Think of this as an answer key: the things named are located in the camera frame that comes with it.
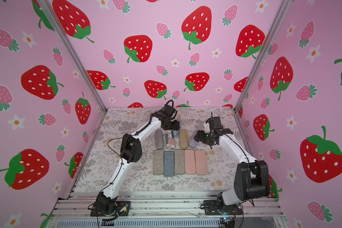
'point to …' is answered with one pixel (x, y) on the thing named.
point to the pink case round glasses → (201, 164)
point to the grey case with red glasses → (179, 161)
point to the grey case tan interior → (192, 142)
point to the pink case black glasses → (190, 164)
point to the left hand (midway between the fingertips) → (178, 127)
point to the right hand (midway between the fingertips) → (201, 137)
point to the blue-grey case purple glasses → (168, 164)
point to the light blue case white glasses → (175, 134)
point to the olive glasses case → (184, 143)
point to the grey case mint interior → (158, 162)
